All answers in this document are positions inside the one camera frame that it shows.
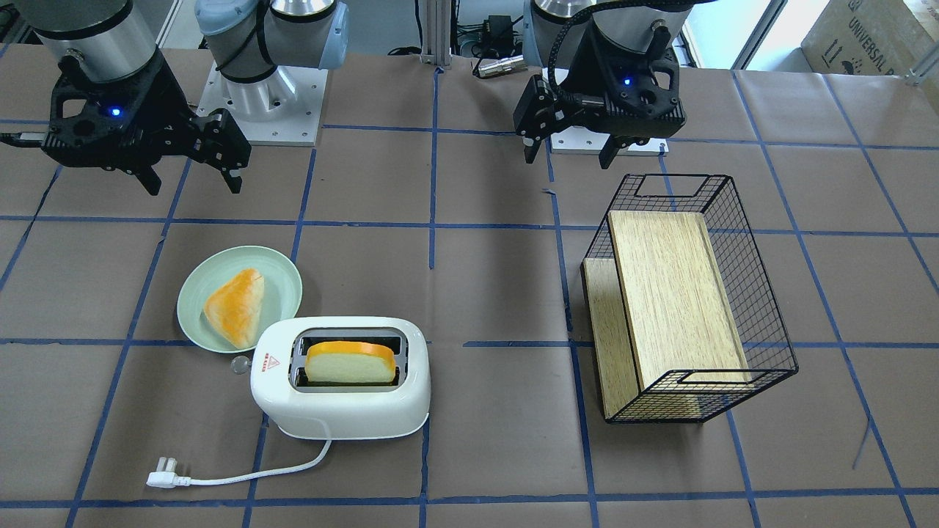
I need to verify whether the wooden box in basket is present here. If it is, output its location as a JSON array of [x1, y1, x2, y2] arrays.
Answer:
[[582, 210, 752, 423]]

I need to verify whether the triangular bread on plate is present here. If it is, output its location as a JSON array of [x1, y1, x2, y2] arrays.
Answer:
[[202, 268, 266, 350]]

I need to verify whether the white power cord with plug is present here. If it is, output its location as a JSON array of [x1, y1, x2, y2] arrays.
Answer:
[[146, 439, 332, 490]]

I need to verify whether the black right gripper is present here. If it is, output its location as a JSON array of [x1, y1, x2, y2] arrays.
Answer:
[[40, 50, 252, 195]]

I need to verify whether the bread slice in toaster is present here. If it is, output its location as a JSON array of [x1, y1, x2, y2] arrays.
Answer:
[[304, 340, 397, 385]]

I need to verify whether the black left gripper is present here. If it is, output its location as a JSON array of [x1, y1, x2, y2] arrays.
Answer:
[[513, 29, 687, 170]]

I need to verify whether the black wire basket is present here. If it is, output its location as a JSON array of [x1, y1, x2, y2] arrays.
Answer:
[[581, 174, 799, 424]]

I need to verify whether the aluminium frame post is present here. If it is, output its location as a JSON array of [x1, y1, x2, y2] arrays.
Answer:
[[418, 1, 456, 70]]

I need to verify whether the cardboard box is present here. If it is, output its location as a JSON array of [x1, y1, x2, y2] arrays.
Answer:
[[800, 1, 938, 75]]

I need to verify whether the green plate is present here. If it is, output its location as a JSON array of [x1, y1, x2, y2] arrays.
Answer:
[[177, 245, 303, 353]]

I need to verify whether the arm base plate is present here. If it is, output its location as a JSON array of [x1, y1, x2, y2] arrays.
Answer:
[[551, 127, 670, 157], [195, 66, 329, 147]]

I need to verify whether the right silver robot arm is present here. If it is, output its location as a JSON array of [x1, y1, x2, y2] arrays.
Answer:
[[2, 1, 251, 195]]

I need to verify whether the white toaster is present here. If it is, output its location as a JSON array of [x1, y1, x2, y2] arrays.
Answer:
[[249, 315, 431, 440]]

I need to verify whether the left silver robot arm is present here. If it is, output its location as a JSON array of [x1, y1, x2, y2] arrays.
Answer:
[[513, 1, 695, 169]]

